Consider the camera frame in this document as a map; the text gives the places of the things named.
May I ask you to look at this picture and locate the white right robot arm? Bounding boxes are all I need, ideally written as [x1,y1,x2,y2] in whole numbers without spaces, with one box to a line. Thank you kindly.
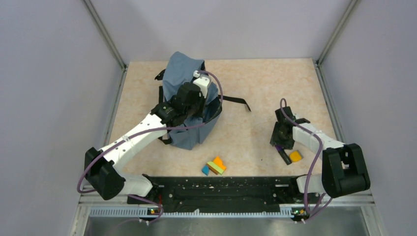
[270,106,371,203]

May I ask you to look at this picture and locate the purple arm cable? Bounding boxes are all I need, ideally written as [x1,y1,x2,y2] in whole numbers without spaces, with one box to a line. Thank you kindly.
[279,98,333,224]
[77,70,224,225]

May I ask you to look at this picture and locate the blue eraser wedge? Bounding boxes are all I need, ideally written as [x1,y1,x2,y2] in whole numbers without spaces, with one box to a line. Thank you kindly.
[201,165,210,176]

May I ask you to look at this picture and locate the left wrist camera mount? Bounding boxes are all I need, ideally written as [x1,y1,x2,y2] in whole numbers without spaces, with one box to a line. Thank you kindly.
[192,70,211,98]

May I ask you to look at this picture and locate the yellow grey sharpener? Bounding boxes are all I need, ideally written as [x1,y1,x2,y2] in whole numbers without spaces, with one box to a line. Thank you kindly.
[289,150,303,163]

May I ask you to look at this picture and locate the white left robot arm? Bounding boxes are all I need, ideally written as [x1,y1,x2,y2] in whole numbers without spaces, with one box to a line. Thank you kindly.
[84,78,211,203]

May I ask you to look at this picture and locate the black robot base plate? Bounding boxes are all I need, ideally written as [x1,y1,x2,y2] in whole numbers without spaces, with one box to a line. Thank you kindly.
[145,176,303,213]

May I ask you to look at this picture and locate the green brown eraser block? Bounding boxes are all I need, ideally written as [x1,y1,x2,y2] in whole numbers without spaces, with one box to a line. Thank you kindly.
[207,161,224,175]

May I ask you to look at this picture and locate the aluminium frame rail left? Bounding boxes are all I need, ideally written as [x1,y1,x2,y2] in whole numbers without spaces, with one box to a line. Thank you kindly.
[81,0,127,71]

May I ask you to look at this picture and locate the aluminium frame rail right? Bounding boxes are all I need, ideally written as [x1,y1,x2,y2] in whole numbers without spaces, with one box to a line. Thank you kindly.
[316,0,361,67]

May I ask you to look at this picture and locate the aluminium frame rail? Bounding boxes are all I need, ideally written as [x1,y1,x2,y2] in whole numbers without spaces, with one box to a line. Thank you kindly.
[316,0,361,67]
[81,0,127,71]

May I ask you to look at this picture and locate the orange eraser block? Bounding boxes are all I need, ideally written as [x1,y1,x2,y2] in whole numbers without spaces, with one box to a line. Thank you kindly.
[213,156,226,171]

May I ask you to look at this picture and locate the blue student backpack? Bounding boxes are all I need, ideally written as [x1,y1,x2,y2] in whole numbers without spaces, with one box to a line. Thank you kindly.
[153,52,248,150]

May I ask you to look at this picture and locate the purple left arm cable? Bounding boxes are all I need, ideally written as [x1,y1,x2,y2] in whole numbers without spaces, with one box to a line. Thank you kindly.
[77,70,224,225]

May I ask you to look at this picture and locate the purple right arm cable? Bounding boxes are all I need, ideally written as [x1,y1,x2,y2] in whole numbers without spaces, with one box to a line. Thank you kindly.
[279,98,333,224]

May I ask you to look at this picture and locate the purple cap black marker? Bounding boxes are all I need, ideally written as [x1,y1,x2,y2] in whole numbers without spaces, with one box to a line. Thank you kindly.
[275,145,292,165]

